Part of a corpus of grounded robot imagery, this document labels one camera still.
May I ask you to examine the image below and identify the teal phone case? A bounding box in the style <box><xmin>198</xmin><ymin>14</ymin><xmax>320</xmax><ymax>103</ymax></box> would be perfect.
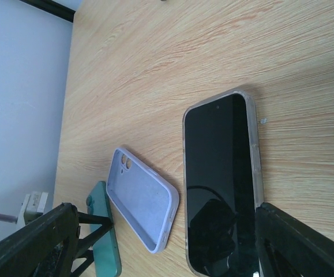
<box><xmin>85</xmin><ymin>180</ymin><xmax>122</xmax><ymax>277</ymax></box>

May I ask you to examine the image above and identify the black enclosure frame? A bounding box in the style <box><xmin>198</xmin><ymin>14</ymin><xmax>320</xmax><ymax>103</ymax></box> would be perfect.
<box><xmin>25</xmin><ymin>0</ymin><xmax>75</xmax><ymax>23</ymax></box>

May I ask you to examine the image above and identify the lavender phone case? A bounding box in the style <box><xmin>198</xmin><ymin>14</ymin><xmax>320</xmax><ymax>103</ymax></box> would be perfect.
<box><xmin>106</xmin><ymin>147</ymin><xmax>179</xmax><ymax>254</ymax></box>

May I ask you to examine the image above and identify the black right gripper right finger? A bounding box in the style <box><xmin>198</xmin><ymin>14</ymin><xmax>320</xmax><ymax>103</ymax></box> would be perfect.
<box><xmin>255</xmin><ymin>203</ymin><xmax>334</xmax><ymax>276</ymax></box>

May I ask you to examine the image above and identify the clear magsafe phone case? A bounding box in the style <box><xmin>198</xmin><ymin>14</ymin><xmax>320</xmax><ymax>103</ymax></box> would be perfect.
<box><xmin>182</xmin><ymin>89</ymin><xmax>265</xmax><ymax>277</ymax></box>

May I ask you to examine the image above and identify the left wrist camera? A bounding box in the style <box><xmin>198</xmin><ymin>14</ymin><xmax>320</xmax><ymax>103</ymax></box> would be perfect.
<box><xmin>16</xmin><ymin>191</ymin><xmax>48</xmax><ymax>230</ymax></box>

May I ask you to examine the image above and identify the white-edged black phone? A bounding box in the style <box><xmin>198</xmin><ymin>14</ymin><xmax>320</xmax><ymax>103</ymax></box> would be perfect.
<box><xmin>183</xmin><ymin>93</ymin><xmax>260</xmax><ymax>276</ymax></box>

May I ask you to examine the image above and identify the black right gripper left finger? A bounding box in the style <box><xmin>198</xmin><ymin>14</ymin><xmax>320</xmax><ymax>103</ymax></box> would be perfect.
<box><xmin>0</xmin><ymin>203</ymin><xmax>113</xmax><ymax>276</ymax></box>

